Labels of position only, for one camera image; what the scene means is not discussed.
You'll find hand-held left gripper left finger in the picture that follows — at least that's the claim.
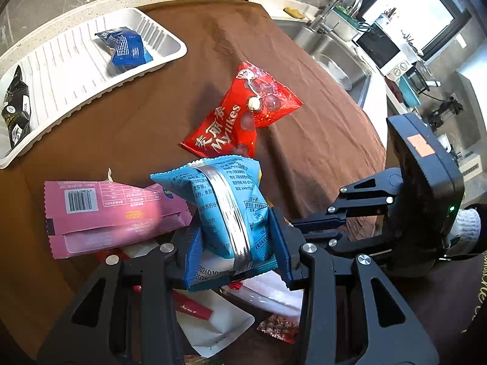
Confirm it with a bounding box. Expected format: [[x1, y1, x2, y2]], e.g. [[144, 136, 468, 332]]
[[36, 224, 208, 365]]

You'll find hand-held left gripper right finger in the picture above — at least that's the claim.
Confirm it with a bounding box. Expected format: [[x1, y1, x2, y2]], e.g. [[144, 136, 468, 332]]
[[268, 207, 451, 365]]

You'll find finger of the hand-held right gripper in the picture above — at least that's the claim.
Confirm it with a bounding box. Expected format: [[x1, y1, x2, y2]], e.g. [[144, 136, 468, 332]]
[[287, 169, 406, 232], [304, 228, 400, 274]]

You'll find light blue snack packet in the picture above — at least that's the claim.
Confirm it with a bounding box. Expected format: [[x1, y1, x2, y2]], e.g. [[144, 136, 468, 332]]
[[150, 155, 278, 293]]

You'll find white ribbed plastic tray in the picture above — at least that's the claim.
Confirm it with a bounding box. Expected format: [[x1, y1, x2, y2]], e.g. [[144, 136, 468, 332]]
[[0, 7, 188, 170]]

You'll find person's right forearm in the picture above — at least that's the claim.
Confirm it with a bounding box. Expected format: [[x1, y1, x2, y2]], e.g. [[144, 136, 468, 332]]
[[443, 204, 487, 259]]

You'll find clear plastic packet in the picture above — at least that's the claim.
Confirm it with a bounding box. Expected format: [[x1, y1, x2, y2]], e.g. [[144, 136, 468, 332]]
[[228, 274, 305, 314]]

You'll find white red-striped packet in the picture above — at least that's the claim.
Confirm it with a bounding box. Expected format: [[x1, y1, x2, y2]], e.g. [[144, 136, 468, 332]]
[[173, 291, 255, 359]]

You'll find black countertop appliance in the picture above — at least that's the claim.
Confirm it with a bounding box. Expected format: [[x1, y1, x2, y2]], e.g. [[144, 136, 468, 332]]
[[430, 99, 463, 126]]

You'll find pink snack packet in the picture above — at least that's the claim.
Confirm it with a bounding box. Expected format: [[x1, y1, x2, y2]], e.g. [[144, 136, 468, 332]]
[[44, 168, 193, 260]]

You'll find person's dark clothing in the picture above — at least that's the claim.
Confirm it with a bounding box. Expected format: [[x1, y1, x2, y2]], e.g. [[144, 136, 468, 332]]
[[411, 253, 487, 350]]

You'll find teal container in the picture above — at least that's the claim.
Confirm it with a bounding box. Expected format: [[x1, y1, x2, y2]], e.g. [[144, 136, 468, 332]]
[[399, 76, 421, 107]]

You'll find red chocolate ball packet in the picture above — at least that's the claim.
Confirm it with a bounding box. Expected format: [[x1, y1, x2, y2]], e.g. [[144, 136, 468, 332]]
[[180, 61, 304, 159]]

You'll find brown tablecloth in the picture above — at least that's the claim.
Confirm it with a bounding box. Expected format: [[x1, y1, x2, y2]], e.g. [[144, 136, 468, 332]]
[[0, 0, 389, 365]]

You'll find steel sink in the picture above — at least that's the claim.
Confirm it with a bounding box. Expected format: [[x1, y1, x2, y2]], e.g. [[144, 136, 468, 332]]
[[274, 19, 371, 101]]

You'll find white microwave oven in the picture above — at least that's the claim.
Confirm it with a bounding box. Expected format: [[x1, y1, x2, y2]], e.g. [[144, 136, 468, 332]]
[[356, 23, 419, 77]]

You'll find chrome faucet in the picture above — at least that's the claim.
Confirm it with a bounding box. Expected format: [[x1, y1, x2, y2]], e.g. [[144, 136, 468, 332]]
[[308, 0, 363, 33]]

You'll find dark blue snack packet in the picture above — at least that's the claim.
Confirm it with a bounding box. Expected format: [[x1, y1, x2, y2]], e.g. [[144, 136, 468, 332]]
[[94, 26, 153, 67]]

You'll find black snack packet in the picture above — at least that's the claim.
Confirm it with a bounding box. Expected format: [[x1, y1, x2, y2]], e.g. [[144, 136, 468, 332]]
[[1, 65, 32, 151]]

